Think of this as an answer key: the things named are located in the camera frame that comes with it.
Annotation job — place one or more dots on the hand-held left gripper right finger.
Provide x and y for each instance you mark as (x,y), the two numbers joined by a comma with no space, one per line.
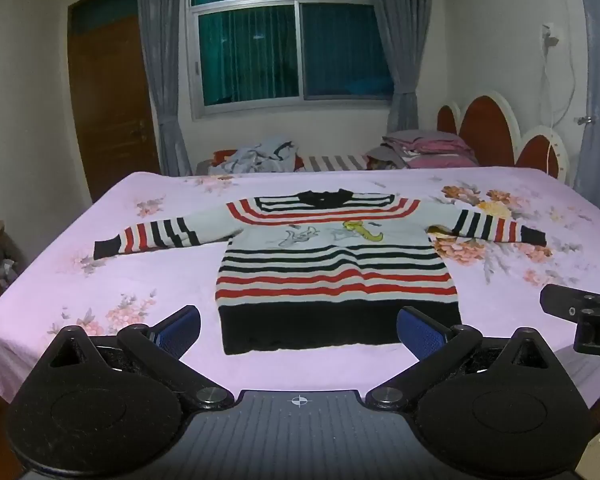
(420,332)

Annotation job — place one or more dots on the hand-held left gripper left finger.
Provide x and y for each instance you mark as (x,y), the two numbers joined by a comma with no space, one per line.
(180,332)

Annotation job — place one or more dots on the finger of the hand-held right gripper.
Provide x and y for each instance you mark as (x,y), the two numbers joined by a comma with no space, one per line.
(560,302)

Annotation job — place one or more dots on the striped cartoon print sweater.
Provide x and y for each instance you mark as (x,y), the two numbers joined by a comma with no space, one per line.
(330,270)

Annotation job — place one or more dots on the pile of light clothes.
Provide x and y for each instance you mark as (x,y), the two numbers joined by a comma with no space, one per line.
(260,157)

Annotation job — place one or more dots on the pink floral bed sheet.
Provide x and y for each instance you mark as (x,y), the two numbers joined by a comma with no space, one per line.
(130,260)

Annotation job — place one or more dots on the colourful patterned cloth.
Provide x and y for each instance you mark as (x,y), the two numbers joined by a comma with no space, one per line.
(380,162)

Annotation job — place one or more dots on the red and white headboard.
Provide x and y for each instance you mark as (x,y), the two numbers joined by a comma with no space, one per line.
(490,130)

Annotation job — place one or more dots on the grey striped sheet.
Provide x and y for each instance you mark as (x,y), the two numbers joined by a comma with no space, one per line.
(330,162)

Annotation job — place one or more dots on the brown wooden door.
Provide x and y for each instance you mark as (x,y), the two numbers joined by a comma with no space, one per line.
(110,110)

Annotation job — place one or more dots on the grey curtain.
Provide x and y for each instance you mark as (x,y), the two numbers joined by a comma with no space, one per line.
(165,85)
(405,35)

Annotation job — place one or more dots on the white framed window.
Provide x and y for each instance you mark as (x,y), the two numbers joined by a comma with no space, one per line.
(250,60)

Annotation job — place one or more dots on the white wall plug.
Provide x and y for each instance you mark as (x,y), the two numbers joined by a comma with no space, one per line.
(550,35)

